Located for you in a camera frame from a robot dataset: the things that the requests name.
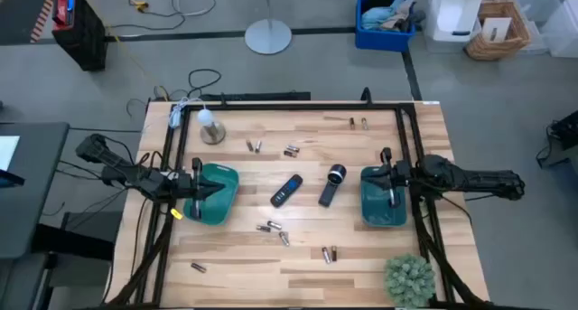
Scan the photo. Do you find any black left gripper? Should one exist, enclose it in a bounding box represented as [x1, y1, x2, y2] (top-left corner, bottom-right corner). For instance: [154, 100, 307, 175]
[178, 157, 227, 220]

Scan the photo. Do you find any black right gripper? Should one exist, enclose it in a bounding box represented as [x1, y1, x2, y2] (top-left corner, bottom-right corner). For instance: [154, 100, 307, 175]
[363, 146, 412, 210]

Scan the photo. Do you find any teal plastic bin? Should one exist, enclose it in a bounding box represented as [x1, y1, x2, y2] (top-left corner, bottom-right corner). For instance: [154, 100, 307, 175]
[182, 163, 240, 227]
[359, 165, 407, 229]

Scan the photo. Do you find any white bulb table lamp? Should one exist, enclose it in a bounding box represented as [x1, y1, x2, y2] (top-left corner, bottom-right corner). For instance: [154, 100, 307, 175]
[196, 108, 227, 146]

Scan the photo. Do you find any black remote, blue button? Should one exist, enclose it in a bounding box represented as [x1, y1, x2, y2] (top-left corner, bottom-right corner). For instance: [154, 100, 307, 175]
[269, 174, 304, 209]

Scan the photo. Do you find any black power strip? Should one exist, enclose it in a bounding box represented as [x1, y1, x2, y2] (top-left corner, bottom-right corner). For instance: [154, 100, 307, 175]
[200, 90, 312, 102]

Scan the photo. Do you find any green artificial plant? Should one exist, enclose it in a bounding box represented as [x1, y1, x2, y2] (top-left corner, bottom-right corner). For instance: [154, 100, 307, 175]
[383, 253, 437, 309]

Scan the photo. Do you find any blue plastic bin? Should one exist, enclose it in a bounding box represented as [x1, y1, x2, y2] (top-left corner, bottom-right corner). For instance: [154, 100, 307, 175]
[354, 0, 415, 53]

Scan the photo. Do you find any light blue cloth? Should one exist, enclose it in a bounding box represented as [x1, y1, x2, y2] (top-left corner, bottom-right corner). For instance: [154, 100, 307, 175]
[360, 0, 405, 32]

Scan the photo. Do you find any silver floor stand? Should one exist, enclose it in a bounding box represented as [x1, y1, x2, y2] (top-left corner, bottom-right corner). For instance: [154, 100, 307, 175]
[244, 0, 294, 56]

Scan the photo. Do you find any beige cloth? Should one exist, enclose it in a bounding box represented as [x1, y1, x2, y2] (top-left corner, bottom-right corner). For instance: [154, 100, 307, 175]
[380, 0, 417, 33]

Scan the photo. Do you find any black cloth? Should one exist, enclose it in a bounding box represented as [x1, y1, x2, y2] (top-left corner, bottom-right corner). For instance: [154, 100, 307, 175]
[363, 0, 395, 12]

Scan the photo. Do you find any black desk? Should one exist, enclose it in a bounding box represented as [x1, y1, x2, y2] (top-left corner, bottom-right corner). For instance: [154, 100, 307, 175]
[0, 122, 71, 260]

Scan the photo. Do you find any white plastic bin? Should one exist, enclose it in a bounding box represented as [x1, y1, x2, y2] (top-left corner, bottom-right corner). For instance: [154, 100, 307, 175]
[424, 0, 485, 53]

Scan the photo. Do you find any black equipment box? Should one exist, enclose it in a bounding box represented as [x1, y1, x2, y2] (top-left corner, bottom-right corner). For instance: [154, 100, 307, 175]
[535, 110, 578, 169]

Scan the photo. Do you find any white card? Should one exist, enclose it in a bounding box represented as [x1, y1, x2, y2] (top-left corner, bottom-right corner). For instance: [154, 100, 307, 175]
[480, 15, 514, 43]

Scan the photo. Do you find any wicker basket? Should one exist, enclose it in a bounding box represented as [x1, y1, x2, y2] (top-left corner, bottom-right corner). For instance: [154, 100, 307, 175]
[463, 0, 533, 61]

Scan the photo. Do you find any red and black tool case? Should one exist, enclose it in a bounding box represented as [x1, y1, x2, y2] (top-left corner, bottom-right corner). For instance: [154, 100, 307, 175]
[51, 0, 109, 72]

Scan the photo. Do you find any white-screen tablet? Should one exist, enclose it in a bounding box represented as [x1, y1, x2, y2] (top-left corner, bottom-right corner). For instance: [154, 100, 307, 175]
[0, 136, 26, 189]

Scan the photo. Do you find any clear plastic bin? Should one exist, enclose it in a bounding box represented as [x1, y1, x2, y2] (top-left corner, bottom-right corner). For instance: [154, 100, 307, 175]
[513, 0, 564, 56]
[539, 0, 578, 59]

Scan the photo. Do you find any black mat, striped edge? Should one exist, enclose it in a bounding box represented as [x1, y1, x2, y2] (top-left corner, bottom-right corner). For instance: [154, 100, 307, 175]
[0, 0, 60, 46]

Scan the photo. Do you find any black metal table frame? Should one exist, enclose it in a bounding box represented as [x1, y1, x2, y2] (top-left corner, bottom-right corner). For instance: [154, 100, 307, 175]
[101, 87, 493, 310]

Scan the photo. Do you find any white cable bundle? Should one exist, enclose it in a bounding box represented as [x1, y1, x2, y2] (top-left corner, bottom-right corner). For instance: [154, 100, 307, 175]
[167, 97, 195, 129]

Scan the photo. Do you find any black looped cable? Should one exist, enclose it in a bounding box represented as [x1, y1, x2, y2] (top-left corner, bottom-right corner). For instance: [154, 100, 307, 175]
[125, 68, 223, 117]

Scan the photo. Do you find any black floor cable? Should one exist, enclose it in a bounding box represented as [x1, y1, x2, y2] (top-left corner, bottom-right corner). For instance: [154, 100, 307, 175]
[107, 0, 187, 32]

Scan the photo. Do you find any yellow floor cable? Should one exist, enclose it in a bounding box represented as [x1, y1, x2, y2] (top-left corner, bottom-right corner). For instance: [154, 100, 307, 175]
[110, 32, 171, 102]

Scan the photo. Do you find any white floor cable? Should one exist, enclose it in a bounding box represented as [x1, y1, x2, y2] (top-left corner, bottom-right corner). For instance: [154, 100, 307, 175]
[170, 0, 219, 18]

